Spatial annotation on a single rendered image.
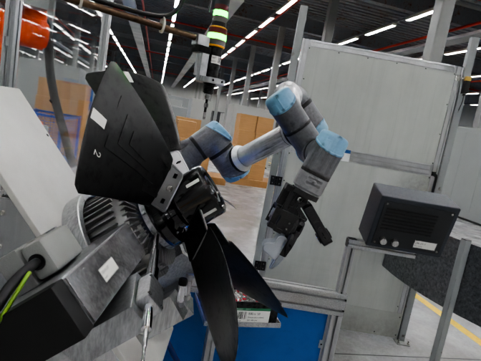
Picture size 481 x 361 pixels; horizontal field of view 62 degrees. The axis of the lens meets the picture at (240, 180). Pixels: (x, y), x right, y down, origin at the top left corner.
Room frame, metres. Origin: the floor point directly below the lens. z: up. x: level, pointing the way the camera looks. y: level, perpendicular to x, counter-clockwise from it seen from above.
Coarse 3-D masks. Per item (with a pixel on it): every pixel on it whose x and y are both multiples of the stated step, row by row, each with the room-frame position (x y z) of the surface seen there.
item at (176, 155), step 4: (172, 152) 0.90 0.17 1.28; (176, 152) 0.91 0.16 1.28; (172, 156) 0.90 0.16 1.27; (176, 156) 0.91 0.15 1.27; (180, 156) 0.91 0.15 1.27; (176, 160) 0.90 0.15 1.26; (184, 160) 0.91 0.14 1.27; (176, 164) 0.89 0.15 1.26; (180, 164) 0.90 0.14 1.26; (184, 164) 0.90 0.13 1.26; (180, 168) 0.89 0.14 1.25; (184, 168) 0.90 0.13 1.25; (188, 168) 0.90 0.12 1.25; (184, 172) 0.89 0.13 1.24
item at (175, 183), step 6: (174, 168) 0.78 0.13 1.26; (168, 174) 0.77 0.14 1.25; (180, 174) 0.81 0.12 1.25; (168, 180) 0.77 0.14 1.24; (174, 180) 0.79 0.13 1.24; (180, 180) 0.81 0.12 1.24; (162, 186) 0.76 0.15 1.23; (174, 186) 0.80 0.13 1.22; (162, 192) 0.76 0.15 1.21; (168, 192) 0.78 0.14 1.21; (174, 192) 0.80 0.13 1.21; (156, 198) 0.75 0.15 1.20; (168, 198) 0.79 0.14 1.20; (156, 204) 0.75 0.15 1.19; (162, 204) 0.77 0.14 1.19; (168, 204) 0.79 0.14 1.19; (162, 210) 0.77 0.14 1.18
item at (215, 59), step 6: (216, 48) 0.93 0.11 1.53; (222, 48) 0.94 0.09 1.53; (210, 54) 0.93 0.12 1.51; (216, 54) 0.93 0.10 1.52; (210, 60) 0.93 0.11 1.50; (216, 60) 0.93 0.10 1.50; (210, 66) 0.93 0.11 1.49; (216, 66) 0.94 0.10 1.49; (210, 72) 0.93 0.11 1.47; (216, 72) 0.94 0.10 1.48; (210, 84) 0.94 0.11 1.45; (204, 90) 0.94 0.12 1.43; (210, 90) 0.94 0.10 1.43
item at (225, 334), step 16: (208, 240) 0.72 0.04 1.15; (208, 256) 0.71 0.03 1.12; (224, 256) 0.62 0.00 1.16; (208, 272) 0.70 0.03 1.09; (224, 272) 0.62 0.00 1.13; (208, 288) 0.70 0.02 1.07; (224, 288) 0.62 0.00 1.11; (208, 304) 0.69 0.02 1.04; (224, 304) 0.62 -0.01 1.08; (208, 320) 0.69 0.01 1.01; (224, 320) 0.62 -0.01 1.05; (224, 336) 0.62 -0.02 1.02; (224, 352) 0.63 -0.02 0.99
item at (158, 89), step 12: (96, 72) 0.89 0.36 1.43; (132, 72) 0.98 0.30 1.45; (96, 84) 0.88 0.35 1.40; (132, 84) 0.95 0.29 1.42; (144, 84) 0.98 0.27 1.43; (156, 84) 1.02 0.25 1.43; (144, 96) 0.95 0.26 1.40; (156, 96) 0.98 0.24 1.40; (156, 108) 0.95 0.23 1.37; (168, 108) 0.98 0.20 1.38; (156, 120) 0.92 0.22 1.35; (168, 120) 0.95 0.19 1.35; (168, 132) 0.93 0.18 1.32; (168, 144) 0.91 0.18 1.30; (180, 144) 0.93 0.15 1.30
